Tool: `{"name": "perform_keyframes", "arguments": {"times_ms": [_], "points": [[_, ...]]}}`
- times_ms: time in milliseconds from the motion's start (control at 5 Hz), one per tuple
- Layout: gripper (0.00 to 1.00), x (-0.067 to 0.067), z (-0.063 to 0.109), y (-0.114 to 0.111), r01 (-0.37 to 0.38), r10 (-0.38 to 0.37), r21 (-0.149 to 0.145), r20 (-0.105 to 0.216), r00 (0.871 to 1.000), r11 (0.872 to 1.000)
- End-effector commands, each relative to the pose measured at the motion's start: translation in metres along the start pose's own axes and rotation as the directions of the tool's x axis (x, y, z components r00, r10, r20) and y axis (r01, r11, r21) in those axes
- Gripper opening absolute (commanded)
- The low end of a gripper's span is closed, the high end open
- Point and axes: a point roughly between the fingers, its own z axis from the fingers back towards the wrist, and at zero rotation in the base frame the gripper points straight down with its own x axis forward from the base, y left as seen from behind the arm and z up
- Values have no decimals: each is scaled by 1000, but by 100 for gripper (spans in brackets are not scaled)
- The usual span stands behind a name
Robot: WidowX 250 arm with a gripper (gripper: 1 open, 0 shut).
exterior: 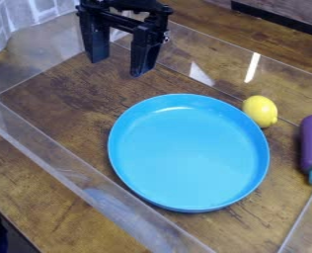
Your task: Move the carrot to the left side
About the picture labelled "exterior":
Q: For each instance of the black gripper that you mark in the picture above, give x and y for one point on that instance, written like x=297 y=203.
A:
x=138 y=17

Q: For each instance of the yellow toy lemon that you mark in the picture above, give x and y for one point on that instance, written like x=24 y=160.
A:
x=261 y=110

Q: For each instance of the blue round plate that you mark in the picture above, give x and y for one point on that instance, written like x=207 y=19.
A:
x=187 y=152

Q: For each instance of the white patterned curtain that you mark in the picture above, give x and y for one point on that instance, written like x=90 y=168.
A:
x=23 y=13

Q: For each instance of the clear acrylic enclosure wall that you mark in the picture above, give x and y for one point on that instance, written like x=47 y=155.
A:
x=60 y=194

